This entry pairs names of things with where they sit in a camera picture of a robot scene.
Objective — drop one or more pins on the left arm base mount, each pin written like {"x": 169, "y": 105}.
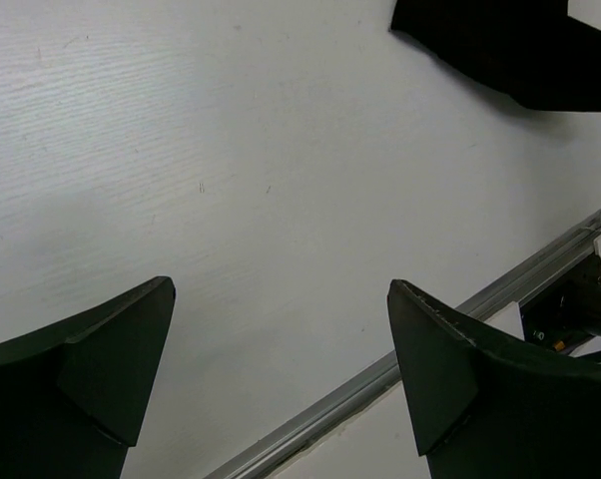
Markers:
{"x": 565, "y": 316}

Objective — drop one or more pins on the black skirt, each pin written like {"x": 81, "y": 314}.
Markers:
{"x": 531, "y": 51}

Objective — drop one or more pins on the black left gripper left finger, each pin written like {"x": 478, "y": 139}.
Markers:
{"x": 74, "y": 394}

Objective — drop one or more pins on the aluminium table edge rail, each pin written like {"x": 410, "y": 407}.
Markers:
{"x": 307, "y": 428}

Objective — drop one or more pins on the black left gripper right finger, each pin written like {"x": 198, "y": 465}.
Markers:
{"x": 485, "y": 404}

